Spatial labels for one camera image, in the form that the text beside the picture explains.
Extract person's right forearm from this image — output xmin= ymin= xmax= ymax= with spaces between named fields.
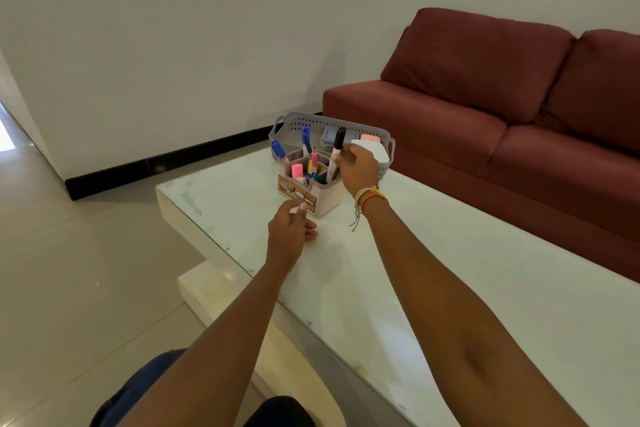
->
xmin=359 ymin=196 xmax=591 ymax=427

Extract white glass-top coffee table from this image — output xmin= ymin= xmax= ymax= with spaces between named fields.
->
xmin=155 ymin=146 xmax=640 ymax=427

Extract grey perforated plastic basket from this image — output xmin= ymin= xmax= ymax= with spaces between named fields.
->
xmin=269 ymin=112 xmax=396 ymax=181

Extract black skirting board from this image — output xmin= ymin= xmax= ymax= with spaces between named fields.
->
xmin=65 ymin=113 xmax=326 ymax=201

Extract pink compartment pen organizer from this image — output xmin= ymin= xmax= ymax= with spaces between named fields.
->
xmin=277 ymin=151 xmax=349 ymax=218

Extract person's right hand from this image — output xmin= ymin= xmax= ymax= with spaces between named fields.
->
xmin=332 ymin=143 xmax=381 ymax=198

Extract red fabric sofa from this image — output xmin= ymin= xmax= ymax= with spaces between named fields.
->
xmin=322 ymin=7 xmax=640 ymax=285

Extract white lidded container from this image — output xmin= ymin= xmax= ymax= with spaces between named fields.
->
xmin=349 ymin=139 xmax=391 ymax=165

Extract grey-blue lidded square container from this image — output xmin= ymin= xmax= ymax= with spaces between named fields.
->
xmin=321 ymin=128 xmax=361 ymax=148

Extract white orange thread bracelets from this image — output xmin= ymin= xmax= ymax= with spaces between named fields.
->
xmin=348 ymin=186 xmax=389 ymax=232

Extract white marker black tip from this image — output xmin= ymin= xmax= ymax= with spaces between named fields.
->
xmin=325 ymin=149 xmax=342 ymax=183

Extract dark blue jeans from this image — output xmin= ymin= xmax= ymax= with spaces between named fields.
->
xmin=89 ymin=349 xmax=316 ymax=427

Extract person's left hand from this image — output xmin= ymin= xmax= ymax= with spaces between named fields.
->
xmin=267 ymin=199 xmax=319 ymax=272

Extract person's left forearm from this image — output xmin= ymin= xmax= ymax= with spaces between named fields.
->
xmin=117 ymin=261 xmax=301 ymax=427

